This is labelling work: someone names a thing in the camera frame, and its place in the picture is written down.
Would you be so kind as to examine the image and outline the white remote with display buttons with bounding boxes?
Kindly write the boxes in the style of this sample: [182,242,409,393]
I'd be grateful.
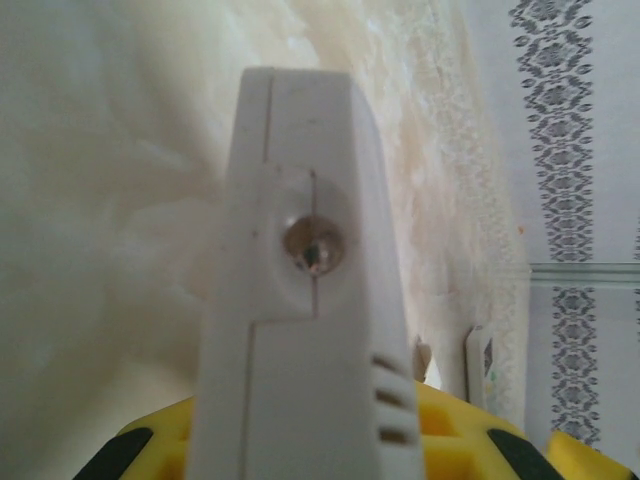
[464,323,504,416]

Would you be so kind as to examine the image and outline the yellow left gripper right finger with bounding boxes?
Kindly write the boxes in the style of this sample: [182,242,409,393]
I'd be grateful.
[413,380,557,480]

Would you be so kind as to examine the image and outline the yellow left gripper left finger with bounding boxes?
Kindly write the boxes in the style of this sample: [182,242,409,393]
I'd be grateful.
[74,393,197,480]

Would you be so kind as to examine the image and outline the white remote with printed label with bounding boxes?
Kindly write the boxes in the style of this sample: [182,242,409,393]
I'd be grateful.
[187,64,427,480]

